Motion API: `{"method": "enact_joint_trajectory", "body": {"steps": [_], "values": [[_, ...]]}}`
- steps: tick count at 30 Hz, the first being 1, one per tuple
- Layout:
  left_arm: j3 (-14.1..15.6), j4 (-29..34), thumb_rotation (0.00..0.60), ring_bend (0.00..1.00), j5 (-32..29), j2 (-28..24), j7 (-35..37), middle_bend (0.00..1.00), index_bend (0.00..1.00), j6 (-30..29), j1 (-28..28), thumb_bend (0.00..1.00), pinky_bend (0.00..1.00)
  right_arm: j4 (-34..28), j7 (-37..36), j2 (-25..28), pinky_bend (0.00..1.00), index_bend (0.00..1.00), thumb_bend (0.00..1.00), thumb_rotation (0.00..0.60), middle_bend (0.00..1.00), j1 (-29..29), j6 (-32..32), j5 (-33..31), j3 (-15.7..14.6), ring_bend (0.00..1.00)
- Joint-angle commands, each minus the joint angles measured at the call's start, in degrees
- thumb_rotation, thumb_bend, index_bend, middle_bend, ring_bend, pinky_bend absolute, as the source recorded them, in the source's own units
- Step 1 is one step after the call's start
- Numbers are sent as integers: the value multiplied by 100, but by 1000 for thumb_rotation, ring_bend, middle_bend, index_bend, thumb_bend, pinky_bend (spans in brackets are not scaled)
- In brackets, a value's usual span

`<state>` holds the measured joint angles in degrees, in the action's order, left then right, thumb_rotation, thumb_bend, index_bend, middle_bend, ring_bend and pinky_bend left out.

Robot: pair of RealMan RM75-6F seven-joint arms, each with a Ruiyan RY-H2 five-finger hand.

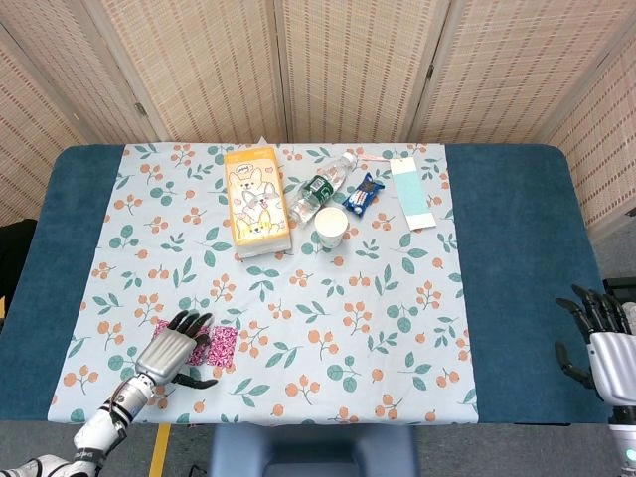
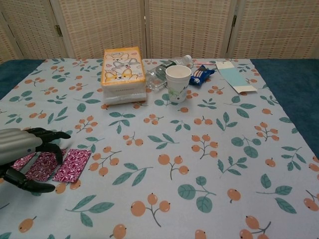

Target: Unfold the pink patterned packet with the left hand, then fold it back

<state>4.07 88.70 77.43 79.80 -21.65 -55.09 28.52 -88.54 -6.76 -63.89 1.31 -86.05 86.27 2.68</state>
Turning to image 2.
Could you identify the corgi print tissue pack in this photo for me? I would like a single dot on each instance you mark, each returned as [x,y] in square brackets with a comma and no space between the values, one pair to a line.
[123,74]

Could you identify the white light blue paper card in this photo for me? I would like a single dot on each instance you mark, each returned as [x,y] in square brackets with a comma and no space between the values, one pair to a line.
[234,77]

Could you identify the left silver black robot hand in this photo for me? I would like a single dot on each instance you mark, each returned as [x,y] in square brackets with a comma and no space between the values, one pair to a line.
[17,144]

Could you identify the white paper cup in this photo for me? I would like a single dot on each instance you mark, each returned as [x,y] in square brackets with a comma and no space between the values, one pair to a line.
[178,87]

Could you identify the floral berry leaf tablecloth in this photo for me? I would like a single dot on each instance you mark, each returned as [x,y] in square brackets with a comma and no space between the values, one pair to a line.
[159,149]

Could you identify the clear plastic water bottle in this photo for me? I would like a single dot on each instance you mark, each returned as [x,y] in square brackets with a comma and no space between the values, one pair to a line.
[155,74]

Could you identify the blue snack packet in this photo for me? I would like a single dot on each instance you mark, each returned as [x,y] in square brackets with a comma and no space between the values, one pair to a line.
[199,76]

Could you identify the woven folding screen panel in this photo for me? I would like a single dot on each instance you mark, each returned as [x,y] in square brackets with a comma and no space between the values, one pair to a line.
[30,25]
[99,25]
[189,25]
[274,25]

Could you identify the plain white tissue pack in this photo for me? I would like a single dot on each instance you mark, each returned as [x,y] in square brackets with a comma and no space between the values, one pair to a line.
[125,98]

